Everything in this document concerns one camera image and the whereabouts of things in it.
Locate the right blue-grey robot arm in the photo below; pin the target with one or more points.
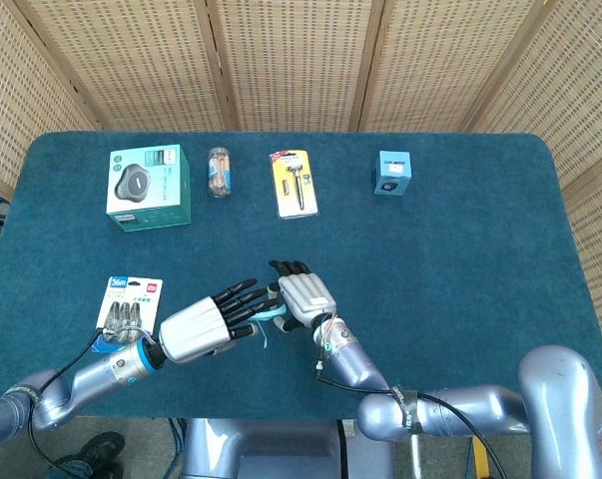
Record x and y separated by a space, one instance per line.
480 411

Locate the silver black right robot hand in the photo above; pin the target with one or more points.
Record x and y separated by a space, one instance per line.
305 297

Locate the black shoe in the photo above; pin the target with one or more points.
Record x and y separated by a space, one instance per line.
98 449

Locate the yellow razor blister pack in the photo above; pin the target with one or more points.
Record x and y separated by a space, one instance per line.
293 199

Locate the blue-grey robot torso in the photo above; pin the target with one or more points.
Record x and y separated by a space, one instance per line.
260 449

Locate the small light blue object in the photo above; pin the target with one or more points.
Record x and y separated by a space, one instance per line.
275 311

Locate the teal felt table cloth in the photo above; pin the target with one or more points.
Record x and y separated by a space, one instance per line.
430 274

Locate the small blue speaker box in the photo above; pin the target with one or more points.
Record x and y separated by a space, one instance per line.
393 172

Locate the tape rolls blister pack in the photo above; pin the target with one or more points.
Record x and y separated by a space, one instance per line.
131 294

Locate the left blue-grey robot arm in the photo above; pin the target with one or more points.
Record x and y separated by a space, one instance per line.
96 376

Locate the green Philips speaker box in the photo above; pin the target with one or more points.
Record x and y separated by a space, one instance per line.
148 172

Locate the woven bamboo screen panel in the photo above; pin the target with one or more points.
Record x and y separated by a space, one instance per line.
445 60
21 100
580 125
295 60
131 60

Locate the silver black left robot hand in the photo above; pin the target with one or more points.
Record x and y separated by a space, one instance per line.
195 332

